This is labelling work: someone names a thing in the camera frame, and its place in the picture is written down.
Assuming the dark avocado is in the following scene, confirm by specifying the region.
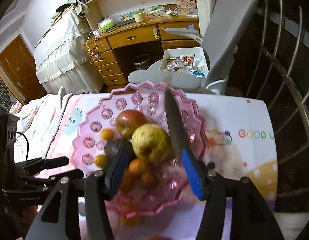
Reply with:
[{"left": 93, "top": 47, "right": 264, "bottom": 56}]
[{"left": 105, "top": 138, "right": 135, "bottom": 161}]

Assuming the lone small orange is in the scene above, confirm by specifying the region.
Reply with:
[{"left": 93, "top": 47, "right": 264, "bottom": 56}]
[{"left": 119, "top": 170, "right": 135, "bottom": 193}]

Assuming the red yellow apple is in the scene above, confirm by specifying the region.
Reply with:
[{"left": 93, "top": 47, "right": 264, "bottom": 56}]
[{"left": 115, "top": 110, "right": 148, "bottom": 138}]

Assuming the overripe black banana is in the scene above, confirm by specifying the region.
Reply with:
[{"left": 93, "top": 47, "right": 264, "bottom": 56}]
[{"left": 164, "top": 89, "right": 194, "bottom": 159}]

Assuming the large orange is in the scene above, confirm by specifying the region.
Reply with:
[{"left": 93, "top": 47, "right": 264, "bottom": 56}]
[{"left": 120, "top": 204, "right": 142, "bottom": 226}]

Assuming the small yellow orange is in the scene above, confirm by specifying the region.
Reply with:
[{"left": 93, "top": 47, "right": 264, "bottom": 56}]
[{"left": 94, "top": 154, "right": 109, "bottom": 168}]

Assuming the small yellow kumquat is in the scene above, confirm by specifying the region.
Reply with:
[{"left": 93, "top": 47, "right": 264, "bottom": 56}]
[{"left": 100, "top": 128, "right": 115, "bottom": 141}]

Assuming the orange mandarin upper left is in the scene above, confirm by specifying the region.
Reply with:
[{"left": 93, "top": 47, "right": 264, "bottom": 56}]
[{"left": 128, "top": 158, "right": 151, "bottom": 177}]

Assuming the orange mandarin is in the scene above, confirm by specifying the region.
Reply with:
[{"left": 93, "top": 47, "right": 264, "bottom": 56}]
[
  {"left": 141, "top": 172, "right": 159, "bottom": 189},
  {"left": 128, "top": 158, "right": 151, "bottom": 177}
]

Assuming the pink glass fruit bowl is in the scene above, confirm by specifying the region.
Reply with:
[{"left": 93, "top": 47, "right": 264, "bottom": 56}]
[{"left": 70, "top": 82, "right": 197, "bottom": 216}]

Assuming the orange mandarin upper right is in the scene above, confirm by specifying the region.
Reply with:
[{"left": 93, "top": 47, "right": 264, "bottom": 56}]
[{"left": 141, "top": 172, "right": 159, "bottom": 189}]

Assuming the pastel patterned blanket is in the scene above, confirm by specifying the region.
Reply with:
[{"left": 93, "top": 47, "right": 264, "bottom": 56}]
[{"left": 14, "top": 87, "right": 75, "bottom": 163}]

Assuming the cartoon printed table cloth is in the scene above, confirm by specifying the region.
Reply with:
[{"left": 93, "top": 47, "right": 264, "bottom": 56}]
[{"left": 46, "top": 87, "right": 278, "bottom": 239}]

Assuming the dark waste bin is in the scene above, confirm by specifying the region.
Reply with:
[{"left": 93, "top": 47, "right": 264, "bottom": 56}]
[{"left": 132, "top": 54, "right": 151, "bottom": 70}]

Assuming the brown wooden door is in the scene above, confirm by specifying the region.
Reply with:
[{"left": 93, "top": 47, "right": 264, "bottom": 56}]
[{"left": 0, "top": 35, "right": 47, "bottom": 103}]

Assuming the white lace covered furniture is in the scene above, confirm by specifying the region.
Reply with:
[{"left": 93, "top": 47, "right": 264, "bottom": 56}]
[{"left": 33, "top": 9, "right": 105, "bottom": 94}]

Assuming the wooden desk with drawers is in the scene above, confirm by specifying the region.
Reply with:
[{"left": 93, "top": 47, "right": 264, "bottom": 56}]
[{"left": 83, "top": 15, "right": 199, "bottom": 92}]

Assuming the white storage box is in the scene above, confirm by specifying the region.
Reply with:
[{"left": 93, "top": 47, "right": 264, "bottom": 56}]
[{"left": 159, "top": 47, "right": 209, "bottom": 77}]

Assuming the green tissue pack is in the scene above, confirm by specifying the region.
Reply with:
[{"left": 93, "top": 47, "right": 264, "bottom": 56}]
[{"left": 97, "top": 18, "right": 115, "bottom": 32}]

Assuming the ceramic cup on desk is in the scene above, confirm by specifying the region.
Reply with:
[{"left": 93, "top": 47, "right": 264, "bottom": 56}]
[{"left": 134, "top": 12, "right": 150, "bottom": 23}]

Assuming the grey office chair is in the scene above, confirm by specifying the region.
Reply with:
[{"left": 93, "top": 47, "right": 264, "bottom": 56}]
[{"left": 128, "top": 0, "right": 259, "bottom": 95}]

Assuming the black cable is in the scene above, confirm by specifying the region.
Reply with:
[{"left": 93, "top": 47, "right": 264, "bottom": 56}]
[{"left": 15, "top": 131, "right": 30, "bottom": 162}]

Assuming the white charger cable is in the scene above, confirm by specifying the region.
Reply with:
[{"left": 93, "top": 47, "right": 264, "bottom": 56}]
[{"left": 84, "top": 29, "right": 101, "bottom": 63}]

